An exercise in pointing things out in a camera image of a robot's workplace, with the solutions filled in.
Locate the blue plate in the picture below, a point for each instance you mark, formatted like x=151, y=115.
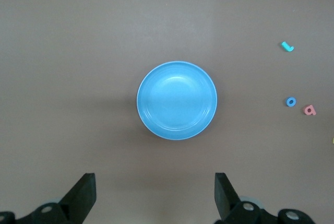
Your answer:
x=177, y=100

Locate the teal foam letter l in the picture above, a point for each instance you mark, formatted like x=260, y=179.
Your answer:
x=287, y=47

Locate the brown table cover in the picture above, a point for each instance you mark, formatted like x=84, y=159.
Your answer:
x=78, y=51

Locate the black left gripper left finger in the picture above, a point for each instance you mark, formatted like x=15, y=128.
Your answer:
x=81, y=198

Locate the blue foam letter o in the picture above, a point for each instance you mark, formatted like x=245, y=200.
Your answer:
x=291, y=101

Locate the pink foam letter b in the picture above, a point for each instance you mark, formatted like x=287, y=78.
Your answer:
x=309, y=110

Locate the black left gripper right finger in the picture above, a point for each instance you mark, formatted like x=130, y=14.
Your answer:
x=227, y=200

